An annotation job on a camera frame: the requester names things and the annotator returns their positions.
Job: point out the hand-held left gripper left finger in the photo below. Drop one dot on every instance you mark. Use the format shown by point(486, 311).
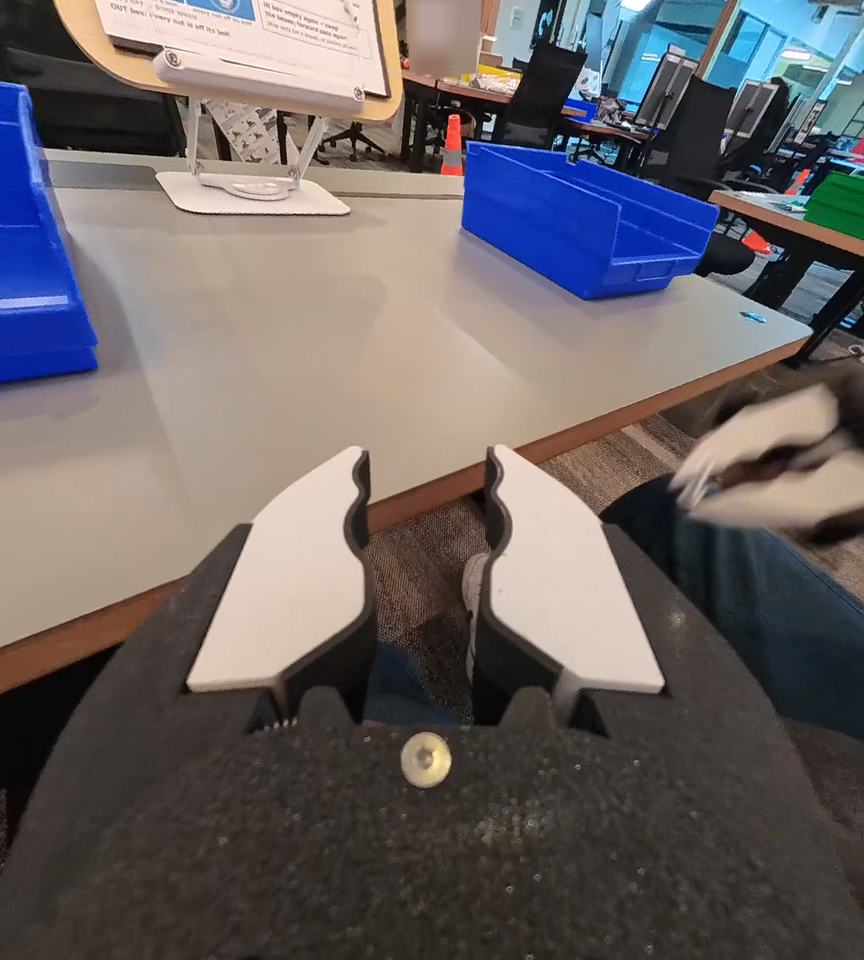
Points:
point(289, 600)

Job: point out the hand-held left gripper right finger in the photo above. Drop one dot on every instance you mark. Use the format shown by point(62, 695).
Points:
point(567, 600)

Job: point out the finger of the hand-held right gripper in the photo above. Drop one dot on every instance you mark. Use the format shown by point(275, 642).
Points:
point(777, 427)
point(814, 487)

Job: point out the blue plastic bin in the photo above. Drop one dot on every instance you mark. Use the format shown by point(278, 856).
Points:
point(12, 300)
point(522, 225)

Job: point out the person's blue jeans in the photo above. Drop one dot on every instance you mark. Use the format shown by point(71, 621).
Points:
point(777, 615)

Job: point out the orange traffic cone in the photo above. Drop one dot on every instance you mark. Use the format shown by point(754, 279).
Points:
point(801, 184)
point(758, 241)
point(452, 150)

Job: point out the green plastic bin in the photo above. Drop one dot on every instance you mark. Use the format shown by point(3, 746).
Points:
point(859, 210)

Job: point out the wooden table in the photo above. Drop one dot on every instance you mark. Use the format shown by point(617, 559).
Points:
point(762, 210)

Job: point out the black office chair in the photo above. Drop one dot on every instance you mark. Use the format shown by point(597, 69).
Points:
point(694, 135)
point(544, 90)

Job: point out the white document stand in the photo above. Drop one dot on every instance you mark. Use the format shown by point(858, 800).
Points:
point(252, 202)

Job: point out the printed instruction sheet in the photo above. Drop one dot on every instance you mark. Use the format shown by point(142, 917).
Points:
point(289, 45)

